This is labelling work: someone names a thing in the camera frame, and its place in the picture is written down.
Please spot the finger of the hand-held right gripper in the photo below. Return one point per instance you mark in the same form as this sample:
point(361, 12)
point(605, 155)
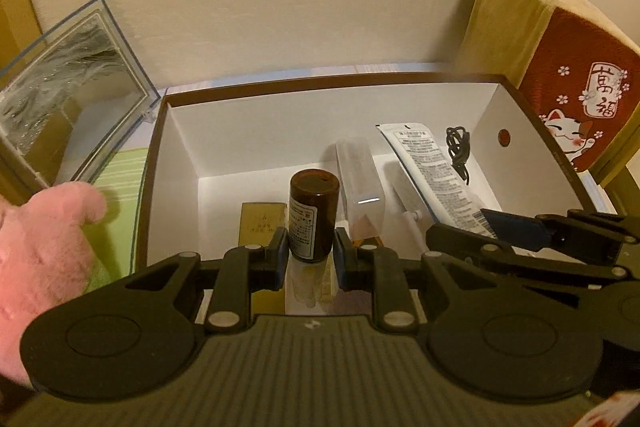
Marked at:
point(515, 227)
point(465, 243)

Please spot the red lucky cat cushion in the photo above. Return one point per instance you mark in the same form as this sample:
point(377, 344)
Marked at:
point(575, 57)

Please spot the clear plastic case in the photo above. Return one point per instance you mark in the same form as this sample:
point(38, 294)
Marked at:
point(360, 187)

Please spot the wooden door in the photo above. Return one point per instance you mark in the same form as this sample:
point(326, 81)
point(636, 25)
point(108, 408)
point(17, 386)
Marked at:
point(12, 7)

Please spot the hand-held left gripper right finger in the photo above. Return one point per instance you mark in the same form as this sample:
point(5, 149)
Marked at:
point(341, 264)

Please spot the wooden chair frame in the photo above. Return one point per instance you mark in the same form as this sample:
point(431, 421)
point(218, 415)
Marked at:
point(622, 169)

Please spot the clear acrylic picture frame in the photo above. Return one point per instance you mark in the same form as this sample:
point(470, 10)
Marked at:
point(75, 92)

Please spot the gold and white box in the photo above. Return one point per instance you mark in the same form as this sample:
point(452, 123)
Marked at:
point(262, 222)

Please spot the brown bottle white label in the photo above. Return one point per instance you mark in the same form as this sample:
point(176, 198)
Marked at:
point(312, 217)

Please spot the pink starfish plush toy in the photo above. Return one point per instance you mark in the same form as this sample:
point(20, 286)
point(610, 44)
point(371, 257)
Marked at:
point(40, 267)

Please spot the brown cardboard box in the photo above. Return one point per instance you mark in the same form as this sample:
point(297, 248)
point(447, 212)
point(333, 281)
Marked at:
point(225, 142)

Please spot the white carton green print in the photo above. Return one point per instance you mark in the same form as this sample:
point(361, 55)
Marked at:
point(435, 172)

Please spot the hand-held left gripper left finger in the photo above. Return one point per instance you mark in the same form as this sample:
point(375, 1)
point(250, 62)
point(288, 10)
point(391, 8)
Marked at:
point(280, 264)

